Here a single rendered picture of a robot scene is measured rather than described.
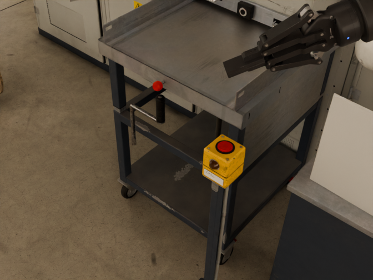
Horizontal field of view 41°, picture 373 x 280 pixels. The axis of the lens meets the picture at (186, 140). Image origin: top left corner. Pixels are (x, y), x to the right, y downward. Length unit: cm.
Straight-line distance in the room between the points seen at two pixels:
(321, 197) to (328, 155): 12
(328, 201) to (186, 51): 70
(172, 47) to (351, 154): 74
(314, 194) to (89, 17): 194
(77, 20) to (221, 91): 169
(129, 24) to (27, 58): 159
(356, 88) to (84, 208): 128
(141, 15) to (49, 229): 102
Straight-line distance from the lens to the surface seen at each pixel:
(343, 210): 139
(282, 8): 181
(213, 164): 125
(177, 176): 218
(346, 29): 89
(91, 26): 300
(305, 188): 141
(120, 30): 180
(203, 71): 162
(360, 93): 204
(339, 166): 136
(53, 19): 332
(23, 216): 235
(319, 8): 181
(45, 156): 259
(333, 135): 131
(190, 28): 184
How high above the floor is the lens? 177
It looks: 43 degrees down
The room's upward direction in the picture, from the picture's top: 2 degrees clockwise
